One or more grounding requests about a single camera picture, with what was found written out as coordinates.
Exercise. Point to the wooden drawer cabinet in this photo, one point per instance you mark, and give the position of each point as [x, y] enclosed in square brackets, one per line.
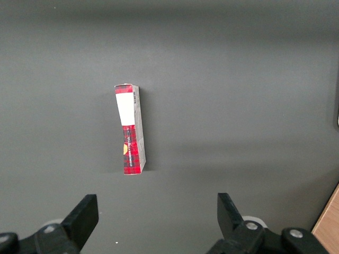
[329, 225]

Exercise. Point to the red plaid cookie box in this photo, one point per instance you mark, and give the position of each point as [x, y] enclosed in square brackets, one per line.
[131, 137]

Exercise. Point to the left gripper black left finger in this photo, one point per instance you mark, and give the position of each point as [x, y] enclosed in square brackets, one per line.
[79, 222]

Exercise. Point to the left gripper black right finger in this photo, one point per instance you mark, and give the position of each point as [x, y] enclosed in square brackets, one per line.
[233, 219]

